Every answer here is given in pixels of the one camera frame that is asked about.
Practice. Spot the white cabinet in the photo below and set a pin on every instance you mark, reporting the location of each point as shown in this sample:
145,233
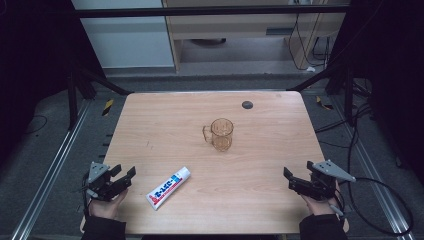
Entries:
126,36

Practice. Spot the white toothpaste tube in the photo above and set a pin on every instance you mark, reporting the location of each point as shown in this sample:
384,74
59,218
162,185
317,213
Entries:
168,187

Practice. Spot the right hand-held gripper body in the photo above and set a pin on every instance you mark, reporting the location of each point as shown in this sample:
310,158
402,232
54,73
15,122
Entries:
325,181

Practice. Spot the wooden desk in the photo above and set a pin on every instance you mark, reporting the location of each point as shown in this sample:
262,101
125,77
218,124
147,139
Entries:
213,166

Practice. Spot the grey round table grommet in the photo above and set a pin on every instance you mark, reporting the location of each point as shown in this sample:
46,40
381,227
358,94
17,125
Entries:
247,105

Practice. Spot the clear amber glass mug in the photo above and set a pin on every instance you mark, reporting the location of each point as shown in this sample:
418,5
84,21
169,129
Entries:
219,133

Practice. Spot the black metal stand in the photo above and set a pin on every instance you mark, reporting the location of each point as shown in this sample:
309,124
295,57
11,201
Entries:
336,80
80,90

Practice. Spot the yellow black striped tape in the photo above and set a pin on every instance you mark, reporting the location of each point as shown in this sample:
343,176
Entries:
107,107

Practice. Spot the person's right hand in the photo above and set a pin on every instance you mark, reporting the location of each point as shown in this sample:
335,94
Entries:
320,205

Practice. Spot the black horizontal bar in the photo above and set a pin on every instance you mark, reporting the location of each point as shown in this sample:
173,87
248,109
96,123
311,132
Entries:
210,11

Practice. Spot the aluminium floor rail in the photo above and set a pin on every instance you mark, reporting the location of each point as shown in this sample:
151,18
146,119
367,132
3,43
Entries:
370,166
50,170

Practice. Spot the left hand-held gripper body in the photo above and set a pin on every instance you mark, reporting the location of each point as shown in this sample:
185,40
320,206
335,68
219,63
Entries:
100,181

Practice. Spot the person's left hand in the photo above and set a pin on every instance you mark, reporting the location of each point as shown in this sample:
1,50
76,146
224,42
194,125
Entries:
106,206

